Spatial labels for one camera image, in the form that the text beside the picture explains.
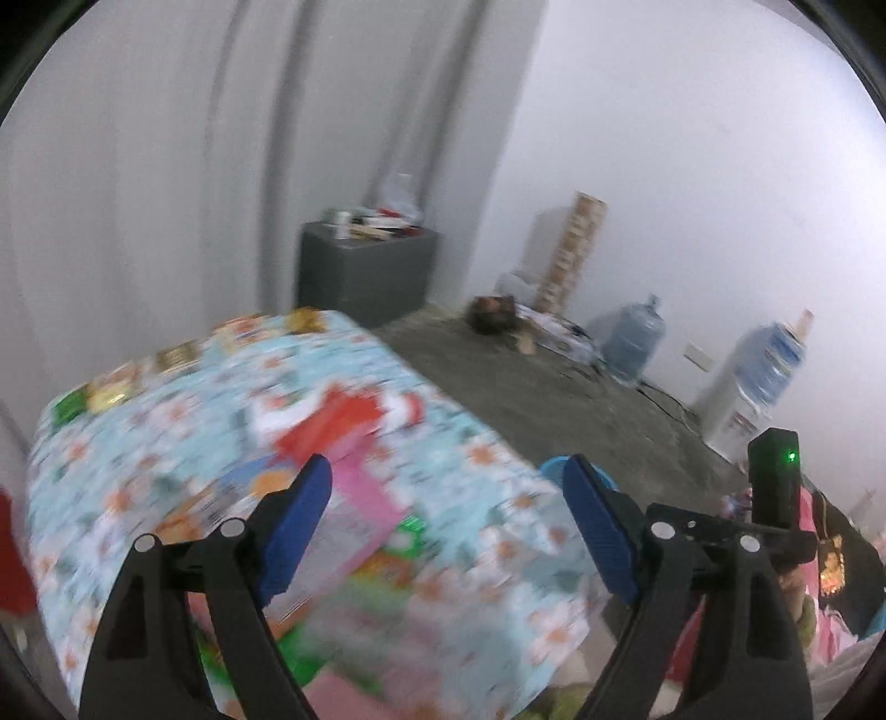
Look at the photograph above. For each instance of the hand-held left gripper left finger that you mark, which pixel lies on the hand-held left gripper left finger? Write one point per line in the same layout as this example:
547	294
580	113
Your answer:
294	526

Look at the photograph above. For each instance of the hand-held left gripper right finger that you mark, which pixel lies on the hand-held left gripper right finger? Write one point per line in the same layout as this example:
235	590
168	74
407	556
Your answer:
599	526

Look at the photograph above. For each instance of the clear packet pink print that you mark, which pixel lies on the clear packet pink print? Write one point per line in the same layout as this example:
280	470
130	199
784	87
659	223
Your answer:
339	554

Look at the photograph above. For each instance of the white water dispenser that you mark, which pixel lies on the white water dispenser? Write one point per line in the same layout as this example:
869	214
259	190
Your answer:
730	422

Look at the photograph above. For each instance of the black cloth gold print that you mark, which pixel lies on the black cloth gold print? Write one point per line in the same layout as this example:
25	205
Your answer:
834	526

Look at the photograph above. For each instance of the green foil wrapper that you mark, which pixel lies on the green foil wrapper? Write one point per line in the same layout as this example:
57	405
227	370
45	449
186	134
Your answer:
304	654

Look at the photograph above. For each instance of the floral light blue tablecloth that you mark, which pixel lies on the floral light blue tablecloth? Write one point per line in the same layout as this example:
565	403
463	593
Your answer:
471	498

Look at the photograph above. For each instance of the red white plastic bottle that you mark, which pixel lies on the red white plastic bottle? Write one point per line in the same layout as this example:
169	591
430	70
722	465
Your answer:
405	408

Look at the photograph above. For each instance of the green fuzzy rug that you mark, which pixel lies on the green fuzzy rug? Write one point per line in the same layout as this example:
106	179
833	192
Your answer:
561	706

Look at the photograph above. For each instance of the white printed papers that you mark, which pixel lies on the white printed papers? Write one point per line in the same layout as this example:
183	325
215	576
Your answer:
554	336

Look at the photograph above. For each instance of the dark brown box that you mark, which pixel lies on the dark brown box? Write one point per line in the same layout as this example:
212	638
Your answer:
493	315

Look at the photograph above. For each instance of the green candy wrapper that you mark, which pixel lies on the green candy wrapper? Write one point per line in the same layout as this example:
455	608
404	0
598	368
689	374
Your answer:
69	408

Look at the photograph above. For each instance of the grey cabinet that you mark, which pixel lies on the grey cabinet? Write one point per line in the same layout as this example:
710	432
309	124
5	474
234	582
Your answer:
367	277

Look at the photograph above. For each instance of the patterned paper roll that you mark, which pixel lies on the patterned paper roll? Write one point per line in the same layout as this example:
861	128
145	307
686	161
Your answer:
571	249

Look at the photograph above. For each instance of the red bag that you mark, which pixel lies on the red bag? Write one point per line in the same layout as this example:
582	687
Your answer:
10	554

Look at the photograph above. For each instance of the white board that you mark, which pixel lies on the white board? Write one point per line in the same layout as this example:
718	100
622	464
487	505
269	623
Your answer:
543	242

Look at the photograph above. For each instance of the beige flat box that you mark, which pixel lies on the beige flat box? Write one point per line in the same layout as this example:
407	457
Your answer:
372	232

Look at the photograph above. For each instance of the small white jar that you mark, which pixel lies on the small white jar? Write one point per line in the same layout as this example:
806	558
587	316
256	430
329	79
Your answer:
339	221

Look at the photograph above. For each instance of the clear plastic bag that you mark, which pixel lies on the clear plastic bag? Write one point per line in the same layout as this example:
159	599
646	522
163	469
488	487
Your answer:
401	194

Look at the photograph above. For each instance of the grey curtain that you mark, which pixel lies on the grey curtain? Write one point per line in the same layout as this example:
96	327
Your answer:
173	173

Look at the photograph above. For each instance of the white wall socket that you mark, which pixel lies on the white wall socket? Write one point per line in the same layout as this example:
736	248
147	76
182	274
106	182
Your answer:
699	354

